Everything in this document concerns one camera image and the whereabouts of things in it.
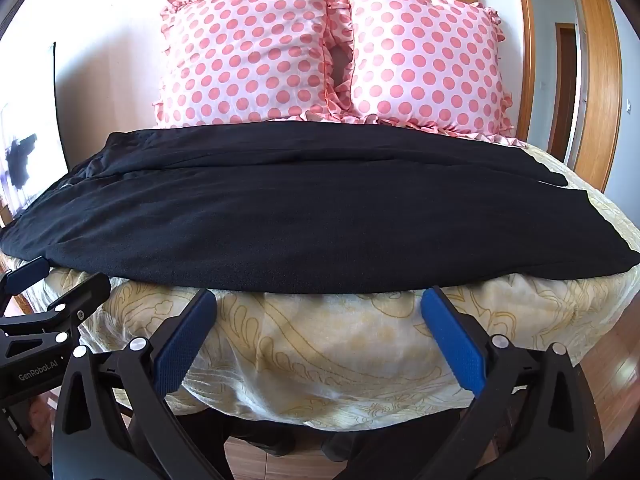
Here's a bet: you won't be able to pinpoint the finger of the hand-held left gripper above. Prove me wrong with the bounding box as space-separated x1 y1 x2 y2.
0 256 52 311
0 274 112 348

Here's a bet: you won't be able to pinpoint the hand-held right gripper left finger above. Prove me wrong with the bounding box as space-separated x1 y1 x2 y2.
51 288 236 480

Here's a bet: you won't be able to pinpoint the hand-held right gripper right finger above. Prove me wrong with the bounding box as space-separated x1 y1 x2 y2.
400 286 608 480

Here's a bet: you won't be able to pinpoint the black pants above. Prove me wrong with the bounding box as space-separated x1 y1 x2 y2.
0 127 640 295

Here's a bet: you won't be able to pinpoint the yellow patterned blanket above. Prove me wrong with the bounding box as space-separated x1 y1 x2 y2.
0 135 640 428

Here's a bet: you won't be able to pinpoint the brown door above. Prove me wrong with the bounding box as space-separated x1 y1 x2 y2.
554 22 577 158

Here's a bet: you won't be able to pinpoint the pink polka dot pillow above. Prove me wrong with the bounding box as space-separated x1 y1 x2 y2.
151 0 351 128
327 0 526 147

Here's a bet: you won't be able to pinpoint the white wall picture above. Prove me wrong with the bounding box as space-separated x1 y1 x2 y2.
0 42 68 213

